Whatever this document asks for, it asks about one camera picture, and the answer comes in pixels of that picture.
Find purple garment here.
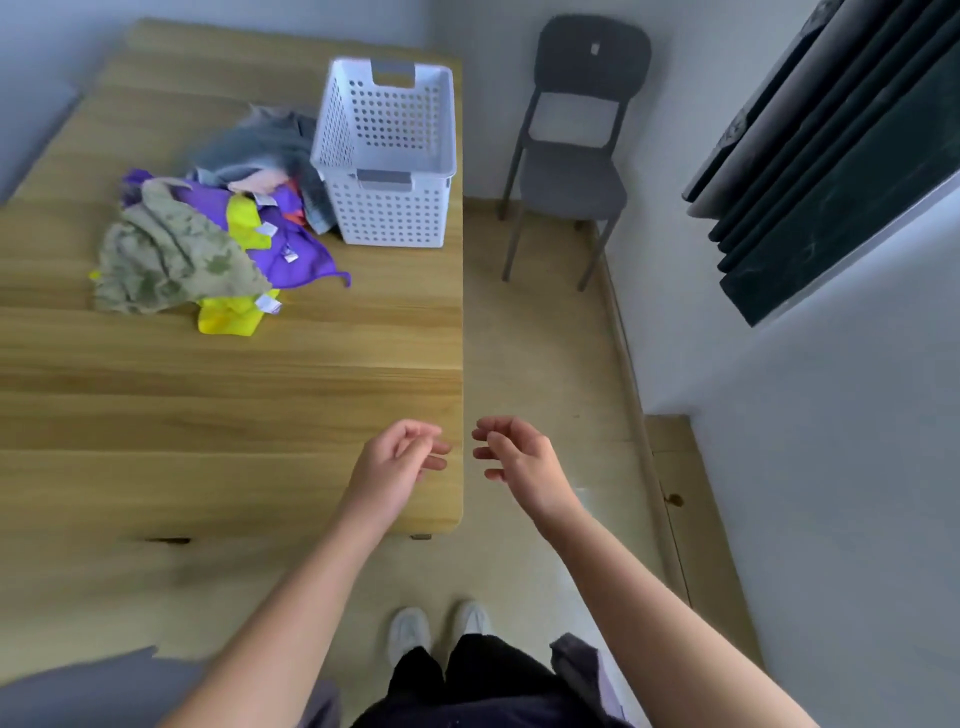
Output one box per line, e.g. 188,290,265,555
123,170,353,291

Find dark grey chair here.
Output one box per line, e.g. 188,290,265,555
500,13,653,294

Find person's left forearm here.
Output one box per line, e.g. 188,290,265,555
159,507,399,728

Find white perforated plastic basket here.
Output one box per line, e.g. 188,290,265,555
309,58,458,249

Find yellow garment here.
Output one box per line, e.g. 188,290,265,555
195,192,284,338

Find person's white left shoe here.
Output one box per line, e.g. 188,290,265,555
387,606,433,666

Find person's right hand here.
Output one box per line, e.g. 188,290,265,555
471,416,585,527

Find person's white shoe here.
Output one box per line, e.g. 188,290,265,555
387,606,433,666
451,599,494,640

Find pink garment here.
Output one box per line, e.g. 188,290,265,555
225,168,291,197

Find person's black trousers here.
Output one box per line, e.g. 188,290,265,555
351,633,627,728

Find person's right forearm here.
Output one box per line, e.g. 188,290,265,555
534,501,820,728

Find grey garment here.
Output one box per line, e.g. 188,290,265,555
186,104,336,235

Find person's left hand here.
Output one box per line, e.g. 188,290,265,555
341,419,454,534

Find wooden door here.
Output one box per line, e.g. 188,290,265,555
643,414,765,669

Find green camouflage garment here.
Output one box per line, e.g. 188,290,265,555
91,179,276,317

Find person's white right shoe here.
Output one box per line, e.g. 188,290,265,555
451,599,494,640

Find dark curtain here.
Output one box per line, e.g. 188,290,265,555
681,0,960,328

